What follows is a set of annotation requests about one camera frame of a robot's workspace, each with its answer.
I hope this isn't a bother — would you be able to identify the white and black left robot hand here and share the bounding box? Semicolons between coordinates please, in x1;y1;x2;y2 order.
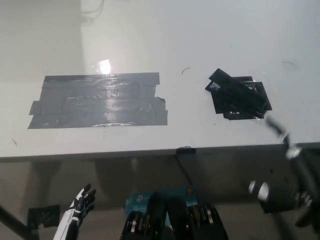
53;183;97;240

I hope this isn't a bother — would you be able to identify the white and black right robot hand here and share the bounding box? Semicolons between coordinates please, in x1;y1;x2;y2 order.
248;115;320;228

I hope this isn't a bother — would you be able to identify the dark diagonal desk leg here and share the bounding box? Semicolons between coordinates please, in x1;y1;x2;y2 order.
0;198;29;240

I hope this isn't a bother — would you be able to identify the black tape spot on desk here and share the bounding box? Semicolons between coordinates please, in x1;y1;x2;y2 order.
205;74;273;122

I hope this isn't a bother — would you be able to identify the black floor tape patch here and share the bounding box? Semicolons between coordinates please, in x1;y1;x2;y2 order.
27;204;61;229

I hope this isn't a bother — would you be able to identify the teal router box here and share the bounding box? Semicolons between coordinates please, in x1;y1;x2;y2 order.
124;184;201;216

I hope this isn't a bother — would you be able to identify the large grey tape patch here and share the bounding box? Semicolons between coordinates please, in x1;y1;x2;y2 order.
26;72;169;130

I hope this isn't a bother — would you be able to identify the thin black cable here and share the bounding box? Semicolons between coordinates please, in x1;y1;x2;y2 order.
175;153;195;186

